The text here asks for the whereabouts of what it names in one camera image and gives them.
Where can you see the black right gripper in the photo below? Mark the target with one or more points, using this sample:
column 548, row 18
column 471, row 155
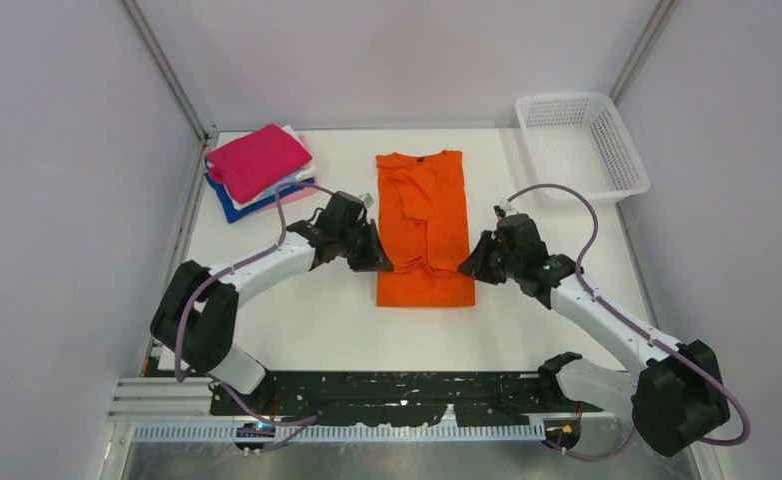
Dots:
column 494, row 255

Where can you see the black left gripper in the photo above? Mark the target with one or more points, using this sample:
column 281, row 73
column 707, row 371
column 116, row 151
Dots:
column 359, row 244

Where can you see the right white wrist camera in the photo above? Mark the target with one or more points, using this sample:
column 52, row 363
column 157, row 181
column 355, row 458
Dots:
column 503, row 210

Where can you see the aluminium frame rail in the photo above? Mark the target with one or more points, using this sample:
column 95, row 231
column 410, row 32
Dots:
column 150, row 23

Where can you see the folded magenta t shirt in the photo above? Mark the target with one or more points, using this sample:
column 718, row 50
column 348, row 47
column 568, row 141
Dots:
column 250, row 164

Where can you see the white slotted cable duct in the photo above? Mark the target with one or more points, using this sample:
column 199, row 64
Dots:
column 221, row 432

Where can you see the white plastic basket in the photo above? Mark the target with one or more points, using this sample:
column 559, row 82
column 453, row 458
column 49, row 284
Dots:
column 579, row 140

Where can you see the orange t shirt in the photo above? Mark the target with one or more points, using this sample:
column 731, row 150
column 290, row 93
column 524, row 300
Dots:
column 423, row 227

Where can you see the folded pink t shirt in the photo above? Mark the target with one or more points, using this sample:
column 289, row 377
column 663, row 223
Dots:
column 303, row 192

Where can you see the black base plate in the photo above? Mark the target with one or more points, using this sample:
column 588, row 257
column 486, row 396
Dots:
column 399, row 399

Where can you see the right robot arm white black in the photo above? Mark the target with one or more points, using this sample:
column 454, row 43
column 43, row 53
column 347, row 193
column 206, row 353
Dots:
column 668, row 390

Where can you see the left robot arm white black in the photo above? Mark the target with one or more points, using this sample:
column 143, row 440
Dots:
column 196, row 317

